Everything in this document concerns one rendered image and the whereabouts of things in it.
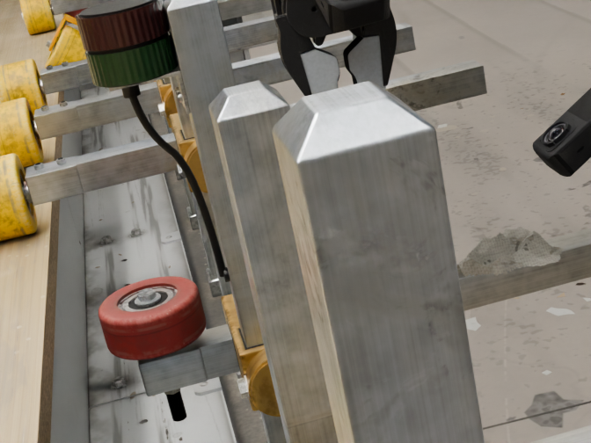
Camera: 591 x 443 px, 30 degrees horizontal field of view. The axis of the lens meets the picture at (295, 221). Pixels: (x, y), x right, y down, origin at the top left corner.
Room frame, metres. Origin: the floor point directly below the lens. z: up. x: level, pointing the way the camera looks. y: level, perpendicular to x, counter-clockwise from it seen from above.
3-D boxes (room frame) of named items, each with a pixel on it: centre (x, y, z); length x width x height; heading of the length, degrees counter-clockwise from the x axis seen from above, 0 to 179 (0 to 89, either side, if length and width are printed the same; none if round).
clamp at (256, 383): (0.79, 0.05, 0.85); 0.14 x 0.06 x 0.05; 7
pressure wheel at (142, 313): (0.79, 0.13, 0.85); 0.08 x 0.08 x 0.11
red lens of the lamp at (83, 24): (0.76, 0.09, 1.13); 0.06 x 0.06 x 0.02
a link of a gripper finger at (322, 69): (0.86, -0.04, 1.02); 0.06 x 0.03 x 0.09; 7
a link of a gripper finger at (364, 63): (0.86, -0.07, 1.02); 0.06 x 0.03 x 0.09; 7
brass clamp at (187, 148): (1.03, 0.07, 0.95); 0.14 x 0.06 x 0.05; 7
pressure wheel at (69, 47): (1.78, 0.30, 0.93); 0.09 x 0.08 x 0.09; 97
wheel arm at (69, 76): (1.55, 0.09, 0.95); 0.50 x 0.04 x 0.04; 97
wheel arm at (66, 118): (1.30, 0.06, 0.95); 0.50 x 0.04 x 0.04; 97
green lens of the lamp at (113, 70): (0.76, 0.09, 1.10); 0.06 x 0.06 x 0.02
